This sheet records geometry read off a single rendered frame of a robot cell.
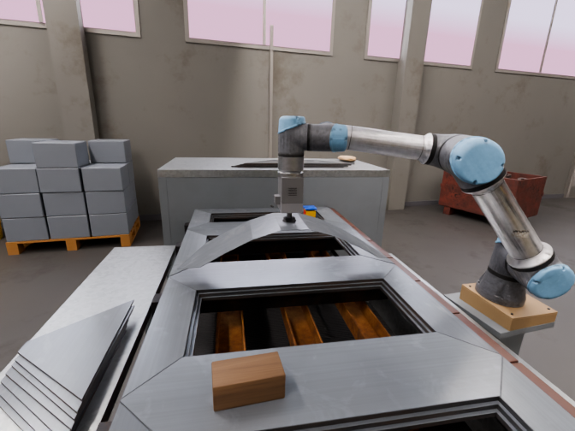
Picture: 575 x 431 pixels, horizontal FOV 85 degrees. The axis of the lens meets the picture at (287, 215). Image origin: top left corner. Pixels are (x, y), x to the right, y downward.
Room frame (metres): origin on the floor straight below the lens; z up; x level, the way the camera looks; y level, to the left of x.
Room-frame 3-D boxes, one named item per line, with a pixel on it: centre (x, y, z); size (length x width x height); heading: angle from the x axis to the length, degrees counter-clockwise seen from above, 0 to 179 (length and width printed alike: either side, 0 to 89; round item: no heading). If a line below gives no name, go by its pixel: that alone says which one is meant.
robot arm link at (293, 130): (0.92, -0.01, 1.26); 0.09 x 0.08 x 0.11; 84
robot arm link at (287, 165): (0.92, 0.00, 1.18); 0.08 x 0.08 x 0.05
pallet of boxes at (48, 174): (3.29, 2.28, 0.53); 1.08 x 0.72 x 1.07; 107
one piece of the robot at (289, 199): (0.92, 0.01, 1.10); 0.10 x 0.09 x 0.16; 99
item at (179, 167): (2.03, 0.10, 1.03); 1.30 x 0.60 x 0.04; 101
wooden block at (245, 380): (0.44, 0.06, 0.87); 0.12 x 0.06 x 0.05; 105
